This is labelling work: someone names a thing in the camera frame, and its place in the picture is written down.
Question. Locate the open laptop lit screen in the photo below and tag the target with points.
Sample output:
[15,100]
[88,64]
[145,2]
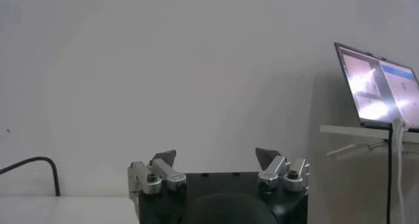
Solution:
[376,87]

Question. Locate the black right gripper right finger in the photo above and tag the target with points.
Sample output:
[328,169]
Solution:
[275,169]

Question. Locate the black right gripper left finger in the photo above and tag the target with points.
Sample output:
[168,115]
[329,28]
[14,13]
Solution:
[167,173]

